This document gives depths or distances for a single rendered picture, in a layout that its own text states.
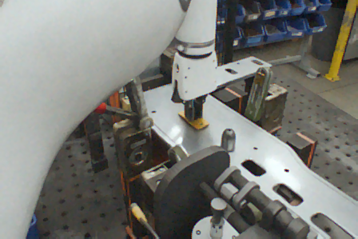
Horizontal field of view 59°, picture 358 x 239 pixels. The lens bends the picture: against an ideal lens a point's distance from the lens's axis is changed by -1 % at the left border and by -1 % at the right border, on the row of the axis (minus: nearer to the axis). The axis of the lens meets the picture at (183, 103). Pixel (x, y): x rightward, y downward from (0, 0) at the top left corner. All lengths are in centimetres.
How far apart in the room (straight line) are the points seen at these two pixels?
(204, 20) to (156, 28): 46
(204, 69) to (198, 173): 34
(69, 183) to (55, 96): 93
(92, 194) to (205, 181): 67
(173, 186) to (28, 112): 24
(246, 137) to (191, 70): 20
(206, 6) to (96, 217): 65
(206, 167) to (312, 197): 29
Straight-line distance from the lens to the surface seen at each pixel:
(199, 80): 70
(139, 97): 64
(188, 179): 40
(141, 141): 68
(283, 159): 70
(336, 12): 371
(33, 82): 17
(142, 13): 17
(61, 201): 107
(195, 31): 64
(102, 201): 102
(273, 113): 87
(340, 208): 64
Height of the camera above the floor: 144
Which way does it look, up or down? 31 degrees down
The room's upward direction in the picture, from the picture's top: straight up
